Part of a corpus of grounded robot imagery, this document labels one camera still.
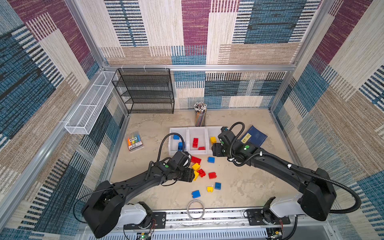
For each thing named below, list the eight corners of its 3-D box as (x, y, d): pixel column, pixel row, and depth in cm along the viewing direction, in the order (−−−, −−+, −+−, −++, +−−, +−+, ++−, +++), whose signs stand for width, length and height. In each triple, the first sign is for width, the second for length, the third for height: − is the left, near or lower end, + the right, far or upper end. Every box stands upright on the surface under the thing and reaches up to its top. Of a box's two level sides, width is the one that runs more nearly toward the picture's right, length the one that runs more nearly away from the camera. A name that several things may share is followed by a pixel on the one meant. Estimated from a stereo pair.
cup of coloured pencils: (195, 128, 111) (196, 110, 97) (194, 120, 116) (194, 102, 102) (206, 126, 112) (207, 108, 98) (204, 119, 116) (205, 101, 102)
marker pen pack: (129, 153, 100) (128, 151, 98) (125, 136, 108) (124, 134, 106) (144, 147, 102) (143, 145, 101) (138, 131, 111) (137, 130, 109)
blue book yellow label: (240, 141, 105) (240, 139, 103) (251, 127, 113) (252, 125, 111) (257, 152, 99) (258, 150, 98) (268, 136, 107) (269, 135, 105)
